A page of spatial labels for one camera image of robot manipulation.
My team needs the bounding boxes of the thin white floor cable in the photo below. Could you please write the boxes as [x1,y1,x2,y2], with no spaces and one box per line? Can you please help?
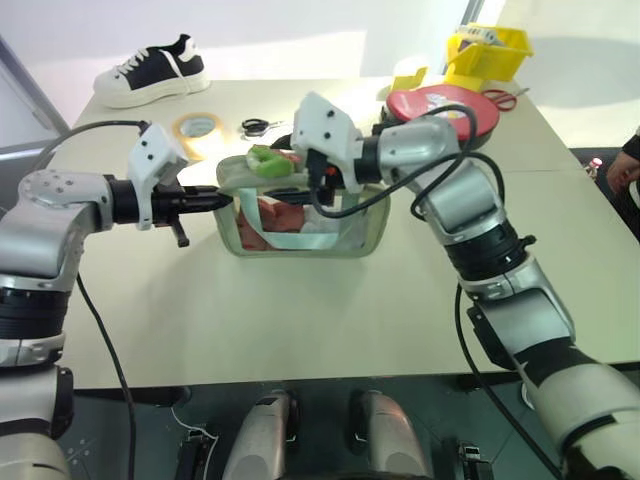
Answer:
[170,405,212,437]

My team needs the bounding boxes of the green zip pouch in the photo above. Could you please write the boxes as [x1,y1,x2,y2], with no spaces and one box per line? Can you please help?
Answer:
[214,151,393,260]

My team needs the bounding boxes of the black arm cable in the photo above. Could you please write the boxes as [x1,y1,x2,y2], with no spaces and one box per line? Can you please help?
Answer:
[29,119,153,480]
[305,103,566,480]

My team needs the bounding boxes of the silver right robot leg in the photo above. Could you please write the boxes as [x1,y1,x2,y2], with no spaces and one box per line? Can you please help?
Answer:
[348,389,435,480]

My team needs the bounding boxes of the red cloth inside pouch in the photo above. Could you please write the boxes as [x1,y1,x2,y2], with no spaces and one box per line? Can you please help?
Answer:
[238,196,307,251]

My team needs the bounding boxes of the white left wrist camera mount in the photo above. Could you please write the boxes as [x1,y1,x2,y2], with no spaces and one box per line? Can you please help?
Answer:
[126,122,191,232]

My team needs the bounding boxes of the black scissors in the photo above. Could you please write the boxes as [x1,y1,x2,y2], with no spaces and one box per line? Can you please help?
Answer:
[240,117,286,136]

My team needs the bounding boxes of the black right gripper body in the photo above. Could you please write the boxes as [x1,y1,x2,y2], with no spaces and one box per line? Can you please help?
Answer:
[304,148,349,207]

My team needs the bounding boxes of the black left robot foot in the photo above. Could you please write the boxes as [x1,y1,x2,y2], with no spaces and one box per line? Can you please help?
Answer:
[176,428,219,480]

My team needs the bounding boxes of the yellow plastic bin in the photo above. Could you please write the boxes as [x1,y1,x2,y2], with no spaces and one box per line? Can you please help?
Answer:
[444,24,536,93]

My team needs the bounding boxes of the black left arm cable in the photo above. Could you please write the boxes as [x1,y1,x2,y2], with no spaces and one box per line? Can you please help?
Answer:
[29,119,153,480]

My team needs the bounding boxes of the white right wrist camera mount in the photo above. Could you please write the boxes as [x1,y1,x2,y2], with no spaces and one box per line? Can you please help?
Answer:
[290,91,365,195]

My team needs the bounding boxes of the silver robot leg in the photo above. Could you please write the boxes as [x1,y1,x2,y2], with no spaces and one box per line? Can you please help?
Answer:
[348,389,435,480]
[221,389,302,480]

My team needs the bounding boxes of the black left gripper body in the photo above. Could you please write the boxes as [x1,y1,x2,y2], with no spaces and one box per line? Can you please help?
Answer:
[149,183,191,249]

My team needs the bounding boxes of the red handled scissors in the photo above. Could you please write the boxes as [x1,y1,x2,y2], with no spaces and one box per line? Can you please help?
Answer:
[481,86,531,111]

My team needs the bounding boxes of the white cards in bin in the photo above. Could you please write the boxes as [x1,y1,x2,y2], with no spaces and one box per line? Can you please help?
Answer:
[456,23,502,47]

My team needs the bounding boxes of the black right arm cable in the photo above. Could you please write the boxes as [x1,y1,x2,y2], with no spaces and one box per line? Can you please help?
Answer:
[305,103,566,480]

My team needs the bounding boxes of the yellow tape roll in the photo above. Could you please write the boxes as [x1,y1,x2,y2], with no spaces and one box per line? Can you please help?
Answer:
[171,111,224,162]

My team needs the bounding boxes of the green plush keychain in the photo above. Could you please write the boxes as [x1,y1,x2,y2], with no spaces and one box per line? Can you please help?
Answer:
[246,144,295,178]

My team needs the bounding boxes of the red round lid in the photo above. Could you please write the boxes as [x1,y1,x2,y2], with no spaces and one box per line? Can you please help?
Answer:
[385,83,502,151]

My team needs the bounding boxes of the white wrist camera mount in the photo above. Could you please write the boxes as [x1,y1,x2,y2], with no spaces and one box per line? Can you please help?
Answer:
[126,122,191,232]
[290,91,365,195]

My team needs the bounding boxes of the seated person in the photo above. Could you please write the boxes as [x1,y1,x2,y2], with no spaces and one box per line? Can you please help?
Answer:
[604,126,640,222]

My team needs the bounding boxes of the small yellow plastic holder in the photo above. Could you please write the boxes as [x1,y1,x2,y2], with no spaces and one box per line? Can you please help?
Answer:
[389,65,430,94]

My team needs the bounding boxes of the black and white sneaker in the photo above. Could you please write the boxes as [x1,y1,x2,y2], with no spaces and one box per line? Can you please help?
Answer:
[92,33,213,110]

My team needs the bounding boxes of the black right robot foot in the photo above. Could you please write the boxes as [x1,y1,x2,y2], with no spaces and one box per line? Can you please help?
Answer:
[455,440,490,480]

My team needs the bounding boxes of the silver left robot leg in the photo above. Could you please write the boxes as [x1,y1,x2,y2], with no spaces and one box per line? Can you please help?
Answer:
[221,389,302,480]

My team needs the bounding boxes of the black robot foot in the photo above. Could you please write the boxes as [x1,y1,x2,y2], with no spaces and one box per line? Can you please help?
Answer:
[176,428,219,480]
[455,440,490,480]

